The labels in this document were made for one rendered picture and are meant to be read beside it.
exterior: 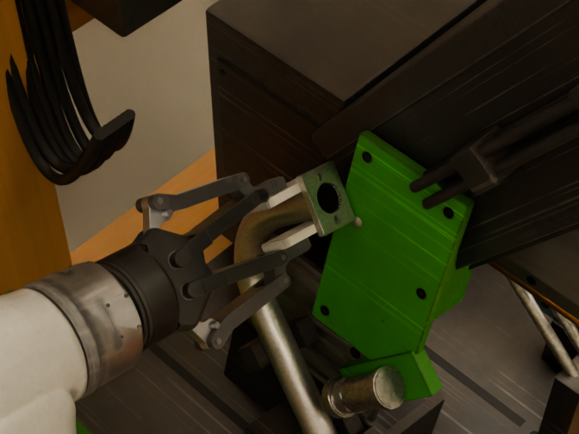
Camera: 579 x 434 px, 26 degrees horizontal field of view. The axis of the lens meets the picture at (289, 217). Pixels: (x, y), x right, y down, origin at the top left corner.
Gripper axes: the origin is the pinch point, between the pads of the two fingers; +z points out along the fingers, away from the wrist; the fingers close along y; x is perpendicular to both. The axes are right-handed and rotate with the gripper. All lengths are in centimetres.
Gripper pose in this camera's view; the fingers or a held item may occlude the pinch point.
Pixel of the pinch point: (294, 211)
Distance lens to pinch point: 105.9
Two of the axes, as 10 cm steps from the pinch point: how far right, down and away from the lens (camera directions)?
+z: 6.7, -3.7, 6.4
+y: -3.7, -9.2, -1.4
